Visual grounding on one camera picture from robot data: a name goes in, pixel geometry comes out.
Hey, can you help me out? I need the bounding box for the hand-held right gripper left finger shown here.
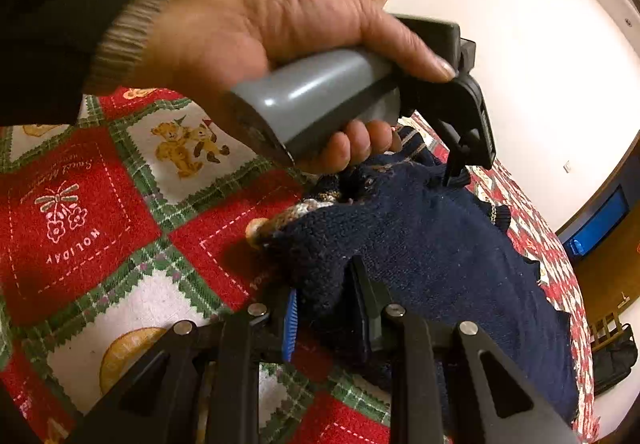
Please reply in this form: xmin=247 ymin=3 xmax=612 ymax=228
xmin=65 ymin=291 xmax=301 ymax=444

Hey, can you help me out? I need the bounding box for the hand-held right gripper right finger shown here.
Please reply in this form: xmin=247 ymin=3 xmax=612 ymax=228
xmin=347 ymin=254 xmax=581 ymax=444

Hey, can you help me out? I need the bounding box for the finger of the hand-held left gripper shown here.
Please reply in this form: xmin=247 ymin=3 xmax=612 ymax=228
xmin=442 ymin=121 xmax=472 ymax=189

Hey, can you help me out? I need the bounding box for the navy patterned knit sweater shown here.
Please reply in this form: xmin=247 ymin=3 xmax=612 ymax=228
xmin=247 ymin=124 xmax=593 ymax=425

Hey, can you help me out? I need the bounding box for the person's left forearm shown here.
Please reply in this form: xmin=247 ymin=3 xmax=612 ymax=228
xmin=0 ymin=0 xmax=193 ymax=127

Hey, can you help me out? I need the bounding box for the person's left hand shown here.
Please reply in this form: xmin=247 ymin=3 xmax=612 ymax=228
xmin=145 ymin=0 xmax=458 ymax=175

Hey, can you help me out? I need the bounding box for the blue television screen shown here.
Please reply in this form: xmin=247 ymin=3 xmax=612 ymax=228
xmin=567 ymin=186 xmax=631 ymax=257

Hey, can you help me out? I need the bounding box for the wooden chair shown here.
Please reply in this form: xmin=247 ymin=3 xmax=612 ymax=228
xmin=587 ymin=311 xmax=621 ymax=350

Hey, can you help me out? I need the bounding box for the red printed patchwork bedspread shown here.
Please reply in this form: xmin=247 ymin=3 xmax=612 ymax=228
xmin=0 ymin=88 xmax=601 ymax=444

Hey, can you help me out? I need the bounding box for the black bag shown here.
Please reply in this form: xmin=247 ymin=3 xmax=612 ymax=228
xmin=592 ymin=321 xmax=638 ymax=397

